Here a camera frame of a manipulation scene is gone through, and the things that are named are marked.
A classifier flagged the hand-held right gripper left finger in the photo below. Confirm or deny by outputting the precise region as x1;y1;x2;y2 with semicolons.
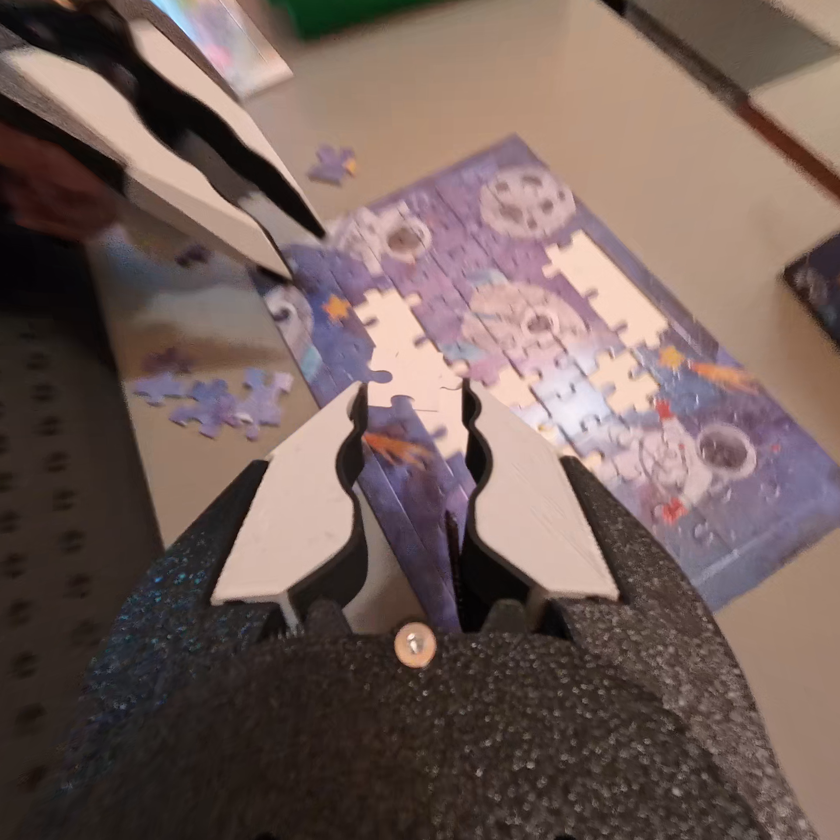
210;382;370;632

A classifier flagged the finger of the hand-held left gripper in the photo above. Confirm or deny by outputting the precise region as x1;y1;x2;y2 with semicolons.
125;16;328;240
0;47;295;282

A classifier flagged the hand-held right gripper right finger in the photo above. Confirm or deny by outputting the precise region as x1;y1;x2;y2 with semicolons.
461;378;621;632

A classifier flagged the blue jigsaw piece orange corner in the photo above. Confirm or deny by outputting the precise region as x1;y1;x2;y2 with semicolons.
307;144;359;186

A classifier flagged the space jigsaw puzzle board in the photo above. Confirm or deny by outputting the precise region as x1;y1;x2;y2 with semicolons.
251;134;840;634

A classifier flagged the beige desk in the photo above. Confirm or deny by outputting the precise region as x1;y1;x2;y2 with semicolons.
85;0;840;840

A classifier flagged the person's left hand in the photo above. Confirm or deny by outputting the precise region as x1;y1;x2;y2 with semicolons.
0;130;127;242

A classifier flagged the colourful jigsaw puzzle board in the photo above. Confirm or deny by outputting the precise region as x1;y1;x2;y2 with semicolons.
147;0;294;101

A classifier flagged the green plastic bin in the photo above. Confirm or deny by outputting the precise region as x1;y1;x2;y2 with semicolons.
272;0;460;40

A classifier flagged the space print puzzle box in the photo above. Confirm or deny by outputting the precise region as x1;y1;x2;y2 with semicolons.
783;233;840;343

